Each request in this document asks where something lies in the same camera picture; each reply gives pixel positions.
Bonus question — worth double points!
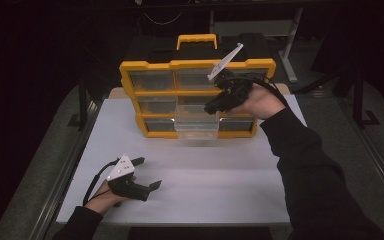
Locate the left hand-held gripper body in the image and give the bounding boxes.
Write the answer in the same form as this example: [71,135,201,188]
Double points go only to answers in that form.
[106,154,151,202]

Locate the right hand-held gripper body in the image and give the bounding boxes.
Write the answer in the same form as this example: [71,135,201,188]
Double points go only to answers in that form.
[207,42,255,113]

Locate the yellow black organizer cabinet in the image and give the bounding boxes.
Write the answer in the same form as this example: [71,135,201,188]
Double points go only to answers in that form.
[118,33,277,140]

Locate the person's right hand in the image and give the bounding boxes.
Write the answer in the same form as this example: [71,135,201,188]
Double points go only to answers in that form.
[228,83,286,121]

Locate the person's left hand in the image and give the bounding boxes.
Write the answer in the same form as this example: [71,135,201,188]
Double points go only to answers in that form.
[84,176,138,216]

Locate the set of closed clear bins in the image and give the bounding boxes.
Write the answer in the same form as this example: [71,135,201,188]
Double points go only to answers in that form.
[128,68,268,133]

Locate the black metal stand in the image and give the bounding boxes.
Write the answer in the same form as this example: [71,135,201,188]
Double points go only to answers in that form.
[67,78,92,131]
[350,64,381,130]

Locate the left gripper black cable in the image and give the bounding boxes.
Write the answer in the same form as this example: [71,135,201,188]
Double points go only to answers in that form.
[82,158,120,207]

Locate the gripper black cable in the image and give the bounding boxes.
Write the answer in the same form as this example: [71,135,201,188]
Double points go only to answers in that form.
[82,158,120,207]
[252,76,292,108]

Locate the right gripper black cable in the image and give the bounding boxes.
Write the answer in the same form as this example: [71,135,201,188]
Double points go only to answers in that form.
[252,76,292,108]

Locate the aluminium rail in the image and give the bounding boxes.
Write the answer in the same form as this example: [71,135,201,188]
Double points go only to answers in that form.
[341,106,384,216]
[29,99,102,240]

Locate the white metal desk frame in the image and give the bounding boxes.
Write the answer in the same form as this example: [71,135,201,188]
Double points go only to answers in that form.
[209,7,305,84]

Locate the thin hanging background cable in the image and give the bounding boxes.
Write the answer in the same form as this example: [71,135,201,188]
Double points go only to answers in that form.
[143,11,184,26]

